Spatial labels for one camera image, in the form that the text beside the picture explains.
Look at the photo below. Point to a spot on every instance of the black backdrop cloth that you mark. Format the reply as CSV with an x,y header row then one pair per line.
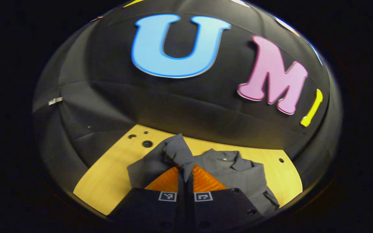
x,y
108,81

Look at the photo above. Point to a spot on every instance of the small white cloth clip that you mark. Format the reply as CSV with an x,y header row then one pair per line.
x,y
55,101

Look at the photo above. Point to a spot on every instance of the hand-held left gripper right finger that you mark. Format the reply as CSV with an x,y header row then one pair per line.
x,y
191,210

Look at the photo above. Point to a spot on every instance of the grey collared shirt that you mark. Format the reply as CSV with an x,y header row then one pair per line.
x,y
238,181

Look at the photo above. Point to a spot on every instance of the small orange cloth clip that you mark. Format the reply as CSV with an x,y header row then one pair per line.
x,y
96,18

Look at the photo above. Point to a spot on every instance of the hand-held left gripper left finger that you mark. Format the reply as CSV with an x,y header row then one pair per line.
x,y
181,210

